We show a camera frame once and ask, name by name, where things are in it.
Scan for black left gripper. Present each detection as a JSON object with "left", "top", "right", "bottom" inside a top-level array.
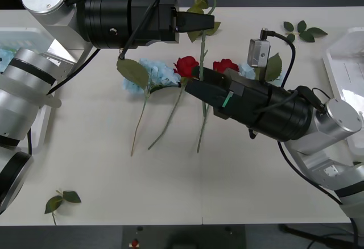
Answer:
[{"left": 130, "top": 0, "right": 215, "bottom": 47}]

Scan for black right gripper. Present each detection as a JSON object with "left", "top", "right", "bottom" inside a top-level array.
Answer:
[{"left": 184, "top": 67, "right": 271, "bottom": 125}]

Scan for pale blue flower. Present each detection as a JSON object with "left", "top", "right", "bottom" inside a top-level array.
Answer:
[
  {"left": 116, "top": 57, "right": 182, "bottom": 157},
  {"left": 0, "top": 48, "right": 16, "bottom": 72},
  {"left": 238, "top": 52, "right": 285, "bottom": 88}
]

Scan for loose twig, broad green leaves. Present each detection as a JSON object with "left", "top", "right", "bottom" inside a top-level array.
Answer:
[{"left": 187, "top": 21, "right": 222, "bottom": 43}]

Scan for loose twig, five green leaves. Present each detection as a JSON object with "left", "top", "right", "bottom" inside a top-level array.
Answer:
[{"left": 283, "top": 20, "right": 329, "bottom": 44}]

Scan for shallow white box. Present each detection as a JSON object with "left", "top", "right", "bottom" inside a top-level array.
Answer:
[
  {"left": 0, "top": 27, "right": 57, "bottom": 155},
  {"left": 322, "top": 27, "right": 364, "bottom": 157}
]

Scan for loose twig, two green leaves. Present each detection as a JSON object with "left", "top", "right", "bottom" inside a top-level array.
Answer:
[{"left": 44, "top": 189, "right": 82, "bottom": 226}]

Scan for black stand leg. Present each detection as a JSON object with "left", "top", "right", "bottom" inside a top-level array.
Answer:
[{"left": 278, "top": 223, "right": 364, "bottom": 249}]

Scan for right arm wrist camera box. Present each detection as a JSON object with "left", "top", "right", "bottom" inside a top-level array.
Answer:
[{"left": 247, "top": 38, "right": 271, "bottom": 68}]

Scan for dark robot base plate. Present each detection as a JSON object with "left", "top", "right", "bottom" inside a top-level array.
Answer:
[{"left": 122, "top": 225, "right": 247, "bottom": 249}]

